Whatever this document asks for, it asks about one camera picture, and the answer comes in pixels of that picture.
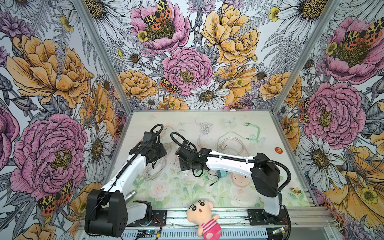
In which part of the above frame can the green charging cable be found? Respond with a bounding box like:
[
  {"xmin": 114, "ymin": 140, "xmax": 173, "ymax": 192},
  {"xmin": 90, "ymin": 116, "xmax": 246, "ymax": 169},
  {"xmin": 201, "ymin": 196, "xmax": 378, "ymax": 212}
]
[{"xmin": 216, "ymin": 121, "xmax": 262, "ymax": 146}]

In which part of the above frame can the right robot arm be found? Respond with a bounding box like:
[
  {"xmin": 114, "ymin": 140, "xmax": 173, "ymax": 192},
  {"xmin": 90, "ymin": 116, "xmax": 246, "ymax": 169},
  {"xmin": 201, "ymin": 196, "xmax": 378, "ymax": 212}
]
[{"xmin": 176, "ymin": 146, "xmax": 292, "ymax": 225}]

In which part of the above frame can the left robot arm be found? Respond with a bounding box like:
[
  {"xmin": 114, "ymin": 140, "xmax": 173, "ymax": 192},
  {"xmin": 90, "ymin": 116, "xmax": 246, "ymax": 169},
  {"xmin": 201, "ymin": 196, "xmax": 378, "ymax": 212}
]
[{"xmin": 85, "ymin": 130, "xmax": 167, "ymax": 238}]

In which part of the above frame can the silver microphone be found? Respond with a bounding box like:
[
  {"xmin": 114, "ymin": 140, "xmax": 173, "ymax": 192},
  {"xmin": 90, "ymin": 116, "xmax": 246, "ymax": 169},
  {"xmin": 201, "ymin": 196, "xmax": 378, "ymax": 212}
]
[{"xmin": 125, "ymin": 190, "xmax": 137, "ymax": 203}]

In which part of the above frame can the plush doll pink dress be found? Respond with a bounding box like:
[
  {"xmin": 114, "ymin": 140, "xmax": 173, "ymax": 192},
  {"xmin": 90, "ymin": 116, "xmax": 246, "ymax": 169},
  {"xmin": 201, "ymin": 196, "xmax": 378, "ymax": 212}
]
[{"xmin": 187, "ymin": 200, "xmax": 222, "ymax": 240}]

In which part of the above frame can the round pink socket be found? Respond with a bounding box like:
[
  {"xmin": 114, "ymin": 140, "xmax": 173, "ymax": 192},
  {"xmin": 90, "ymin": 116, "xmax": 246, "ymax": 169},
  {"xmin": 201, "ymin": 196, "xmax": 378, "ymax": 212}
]
[{"xmin": 232, "ymin": 174, "xmax": 251, "ymax": 188}]

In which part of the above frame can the red round sticker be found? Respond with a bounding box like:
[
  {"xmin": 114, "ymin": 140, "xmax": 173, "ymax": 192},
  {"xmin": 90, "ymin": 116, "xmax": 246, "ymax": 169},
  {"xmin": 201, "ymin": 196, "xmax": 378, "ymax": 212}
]
[{"xmin": 275, "ymin": 147, "xmax": 284, "ymax": 154}]

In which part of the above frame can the black thin cable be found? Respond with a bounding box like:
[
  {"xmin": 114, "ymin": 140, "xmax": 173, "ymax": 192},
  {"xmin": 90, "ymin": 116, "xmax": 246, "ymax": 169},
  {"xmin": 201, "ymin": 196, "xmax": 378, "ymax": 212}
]
[{"xmin": 206, "ymin": 170, "xmax": 221, "ymax": 187}]

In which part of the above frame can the white power strip cord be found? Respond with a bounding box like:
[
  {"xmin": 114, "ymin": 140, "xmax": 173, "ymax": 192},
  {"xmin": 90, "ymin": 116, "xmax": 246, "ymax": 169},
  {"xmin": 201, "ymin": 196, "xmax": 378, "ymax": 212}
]
[{"xmin": 142, "ymin": 142, "xmax": 176, "ymax": 182}]

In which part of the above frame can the teal adapter with black cable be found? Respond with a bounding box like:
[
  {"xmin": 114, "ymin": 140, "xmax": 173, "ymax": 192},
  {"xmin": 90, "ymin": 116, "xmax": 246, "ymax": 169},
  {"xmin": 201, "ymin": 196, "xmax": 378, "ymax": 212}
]
[{"xmin": 217, "ymin": 170, "xmax": 227, "ymax": 178}]

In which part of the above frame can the pink socket cord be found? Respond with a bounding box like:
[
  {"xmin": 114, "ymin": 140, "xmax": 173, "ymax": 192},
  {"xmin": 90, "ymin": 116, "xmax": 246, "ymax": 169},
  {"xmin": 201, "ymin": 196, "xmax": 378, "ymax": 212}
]
[{"xmin": 216, "ymin": 136, "xmax": 250, "ymax": 157}]

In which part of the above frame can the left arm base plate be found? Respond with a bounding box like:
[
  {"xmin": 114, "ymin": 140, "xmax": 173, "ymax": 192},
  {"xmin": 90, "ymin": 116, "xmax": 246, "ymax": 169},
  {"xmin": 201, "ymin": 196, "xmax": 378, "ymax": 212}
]
[{"xmin": 127, "ymin": 210, "xmax": 168, "ymax": 227}]

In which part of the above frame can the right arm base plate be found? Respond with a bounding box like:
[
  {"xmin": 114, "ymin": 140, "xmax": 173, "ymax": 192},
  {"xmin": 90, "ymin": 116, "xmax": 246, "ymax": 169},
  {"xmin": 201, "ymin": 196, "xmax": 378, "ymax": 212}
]
[{"xmin": 246, "ymin": 208, "xmax": 291, "ymax": 226}]

